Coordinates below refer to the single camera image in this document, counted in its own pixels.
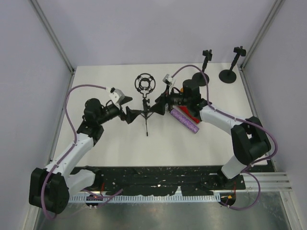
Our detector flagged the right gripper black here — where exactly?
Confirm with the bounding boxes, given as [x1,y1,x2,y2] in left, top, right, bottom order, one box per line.
[150,84,190,115]

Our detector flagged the red microphone silver grille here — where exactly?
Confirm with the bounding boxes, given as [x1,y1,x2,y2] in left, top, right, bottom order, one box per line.
[178,106,200,124]

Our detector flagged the black tripod stand shock mount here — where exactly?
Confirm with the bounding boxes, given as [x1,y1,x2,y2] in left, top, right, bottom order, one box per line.
[134,73,156,136]

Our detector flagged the black round-base mic stand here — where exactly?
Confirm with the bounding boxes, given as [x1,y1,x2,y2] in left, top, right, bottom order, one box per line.
[192,49,213,87]

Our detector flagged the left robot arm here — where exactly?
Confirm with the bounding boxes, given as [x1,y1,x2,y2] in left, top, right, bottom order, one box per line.
[28,95,133,214]

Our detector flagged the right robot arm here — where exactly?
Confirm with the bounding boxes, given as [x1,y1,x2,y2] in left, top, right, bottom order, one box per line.
[151,79,271,189]

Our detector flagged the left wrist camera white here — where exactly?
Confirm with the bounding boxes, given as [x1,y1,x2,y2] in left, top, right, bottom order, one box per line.
[106,87,125,104]

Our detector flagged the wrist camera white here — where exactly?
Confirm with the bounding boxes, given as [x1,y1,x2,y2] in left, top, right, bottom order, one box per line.
[106,87,125,104]
[163,74,176,94]

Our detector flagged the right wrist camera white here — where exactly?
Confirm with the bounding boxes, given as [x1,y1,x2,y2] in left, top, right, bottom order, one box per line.
[163,74,176,94]

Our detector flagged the black front rail base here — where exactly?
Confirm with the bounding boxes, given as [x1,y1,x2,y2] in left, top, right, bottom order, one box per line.
[87,166,246,196]

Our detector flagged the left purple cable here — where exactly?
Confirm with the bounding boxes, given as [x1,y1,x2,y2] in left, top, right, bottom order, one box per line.
[42,84,124,220]

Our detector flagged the white slotted cable duct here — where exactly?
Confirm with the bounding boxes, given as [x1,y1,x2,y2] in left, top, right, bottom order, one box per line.
[69,193,221,204]

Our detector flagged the left aluminium frame post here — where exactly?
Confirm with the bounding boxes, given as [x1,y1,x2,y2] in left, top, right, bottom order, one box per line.
[28,0,75,74]

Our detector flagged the aluminium frame post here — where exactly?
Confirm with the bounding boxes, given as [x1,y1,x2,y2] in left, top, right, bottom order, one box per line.
[28,0,75,74]
[240,0,285,70]

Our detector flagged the right aluminium frame post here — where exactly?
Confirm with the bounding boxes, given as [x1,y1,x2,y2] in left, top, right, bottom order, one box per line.
[240,0,285,70]

